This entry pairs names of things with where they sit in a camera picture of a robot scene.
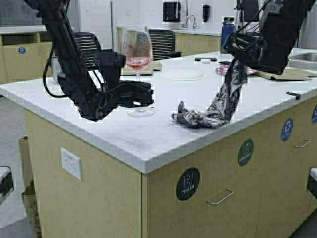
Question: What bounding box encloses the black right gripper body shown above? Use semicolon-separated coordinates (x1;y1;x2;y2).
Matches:
222;32;266;67

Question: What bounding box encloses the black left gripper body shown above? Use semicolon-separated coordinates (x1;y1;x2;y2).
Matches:
95;80;154;117

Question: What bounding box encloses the wine glass with pink liquid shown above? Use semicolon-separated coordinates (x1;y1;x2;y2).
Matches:
120;29;156;118

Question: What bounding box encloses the black white patterned cloth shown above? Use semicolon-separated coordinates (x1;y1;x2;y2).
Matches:
171;58;248;129

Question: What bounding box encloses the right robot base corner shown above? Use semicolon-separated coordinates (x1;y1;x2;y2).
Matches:
307;167;317;199

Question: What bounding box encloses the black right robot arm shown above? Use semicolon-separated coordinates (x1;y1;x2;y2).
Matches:
224;0;315;75

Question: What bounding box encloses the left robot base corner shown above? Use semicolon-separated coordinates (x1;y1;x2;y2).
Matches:
0;166;14;204

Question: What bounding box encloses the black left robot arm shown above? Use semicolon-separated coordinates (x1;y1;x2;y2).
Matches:
26;0;154;121

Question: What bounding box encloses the blue water bottle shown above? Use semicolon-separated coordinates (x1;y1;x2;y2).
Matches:
220;17;235;54

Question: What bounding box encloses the pink patterned plate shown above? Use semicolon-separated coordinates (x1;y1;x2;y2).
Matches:
215;65;257;75

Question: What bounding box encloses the black soap dispenser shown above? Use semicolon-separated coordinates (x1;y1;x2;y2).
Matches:
203;4;211;23

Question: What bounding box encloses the brown cardboard sheet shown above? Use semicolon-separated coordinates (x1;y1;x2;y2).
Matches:
255;67;317;81

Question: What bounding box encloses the white round plate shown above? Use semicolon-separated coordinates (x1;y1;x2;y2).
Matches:
161;68;206;81

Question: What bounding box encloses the back counter wood cabinet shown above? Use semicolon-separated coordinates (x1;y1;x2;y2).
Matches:
118;27;221;56

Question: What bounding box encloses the left black mesh office chair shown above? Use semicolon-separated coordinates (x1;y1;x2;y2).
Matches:
74;32;102;70

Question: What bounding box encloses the black mesh office chair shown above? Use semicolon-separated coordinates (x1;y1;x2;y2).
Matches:
74;32;102;70
149;29;182;61

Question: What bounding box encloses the right black mesh office chair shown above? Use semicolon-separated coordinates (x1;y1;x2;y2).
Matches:
149;29;182;61

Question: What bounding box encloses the stainless sink basin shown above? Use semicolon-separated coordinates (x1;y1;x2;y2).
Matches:
288;53;317;71

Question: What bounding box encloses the small black counter clip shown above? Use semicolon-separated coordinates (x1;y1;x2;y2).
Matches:
286;91;301;100

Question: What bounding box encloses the black paper towel dispenser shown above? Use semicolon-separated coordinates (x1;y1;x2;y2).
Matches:
162;1;181;22

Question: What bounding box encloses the white outlet plate on island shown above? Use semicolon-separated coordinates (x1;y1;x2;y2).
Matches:
60;147;82;180

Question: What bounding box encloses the blue recycling sticker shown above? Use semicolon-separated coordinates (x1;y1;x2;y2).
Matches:
281;118;294;142

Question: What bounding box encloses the black trash sticker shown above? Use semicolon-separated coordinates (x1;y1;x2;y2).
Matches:
176;167;200;201

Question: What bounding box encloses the green compost sticker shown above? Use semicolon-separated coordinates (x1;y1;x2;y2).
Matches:
238;138;254;166

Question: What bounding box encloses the back wood recycling cabinet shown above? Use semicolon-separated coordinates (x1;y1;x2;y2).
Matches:
0;25;52;84

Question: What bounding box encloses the wood kitchen island cabinet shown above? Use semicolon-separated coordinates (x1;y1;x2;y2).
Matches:
25;97;317;238

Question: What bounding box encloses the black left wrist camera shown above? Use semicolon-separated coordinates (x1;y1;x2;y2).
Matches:
95;51;126;89

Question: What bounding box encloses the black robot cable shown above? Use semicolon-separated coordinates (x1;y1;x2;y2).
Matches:
43;42;69;98

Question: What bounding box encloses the recycling drawer metal handle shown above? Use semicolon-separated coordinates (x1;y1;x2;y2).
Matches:
294;139;311;149

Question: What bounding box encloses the trash drawer metal handle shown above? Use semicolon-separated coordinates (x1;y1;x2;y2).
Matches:
206;188;234;206

